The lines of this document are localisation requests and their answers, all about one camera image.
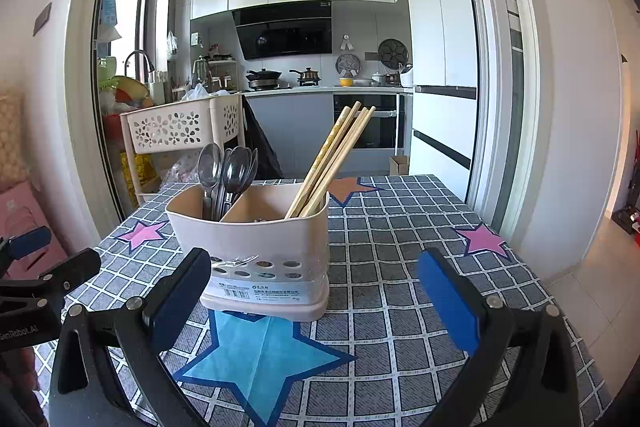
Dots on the grey checked star tablecloth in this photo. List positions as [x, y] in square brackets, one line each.
[390, 232]

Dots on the white refrigerator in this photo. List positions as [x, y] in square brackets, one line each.
[440, 32]

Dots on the grey lower kitchen cabinet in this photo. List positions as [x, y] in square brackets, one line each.
[300, 127]

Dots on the dark round steamer rack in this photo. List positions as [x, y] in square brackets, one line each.
[393, 52]

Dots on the black range hood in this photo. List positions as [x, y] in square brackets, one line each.
[285, 32]

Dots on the yellow packaged goods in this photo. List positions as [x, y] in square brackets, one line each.
[142, 169]

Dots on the beige textured cushion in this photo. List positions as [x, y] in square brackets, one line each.
[12, 137]

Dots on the patterned end wooden chopstick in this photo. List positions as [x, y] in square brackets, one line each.
[335, 132]

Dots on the beige perforated trolley cart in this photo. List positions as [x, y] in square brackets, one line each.
[170, 127]

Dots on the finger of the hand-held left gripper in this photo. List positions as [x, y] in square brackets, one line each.
[30, 242]
[75, 267]

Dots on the black wok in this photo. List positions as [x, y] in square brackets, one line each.
[264, 74]

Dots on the light round steamer rack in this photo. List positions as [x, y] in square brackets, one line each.
[347, 64]

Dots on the steel cooking pot with lid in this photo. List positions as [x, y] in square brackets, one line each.
[307, 75]

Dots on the beige plastic utensil holder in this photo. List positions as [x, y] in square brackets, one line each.
[270, 247]

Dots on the hanging white plastic bag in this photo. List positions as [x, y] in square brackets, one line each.
[172, 44]

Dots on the crumpled white plastic bag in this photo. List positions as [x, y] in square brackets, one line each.
[200, 92]

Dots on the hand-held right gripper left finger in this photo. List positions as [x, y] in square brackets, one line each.
[182, 307]

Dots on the grey wall switch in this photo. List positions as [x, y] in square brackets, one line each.
[42, 19]

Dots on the blue hanging cloth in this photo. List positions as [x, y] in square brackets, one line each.
[107, 12]

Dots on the small cardboard box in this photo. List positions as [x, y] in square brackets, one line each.
[400, 167]

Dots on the pink chair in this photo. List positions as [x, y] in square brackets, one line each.
[20, 212]

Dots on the curved steel faucet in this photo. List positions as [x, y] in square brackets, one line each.
[140, 53]

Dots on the yellow green dish pile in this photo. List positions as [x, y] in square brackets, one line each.
[122, 87]

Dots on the black built-in oven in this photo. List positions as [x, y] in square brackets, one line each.
[385, 127]

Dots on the black hanging garment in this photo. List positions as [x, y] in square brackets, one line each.
[260, 147]

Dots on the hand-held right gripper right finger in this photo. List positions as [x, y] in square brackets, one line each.
[445, 307]

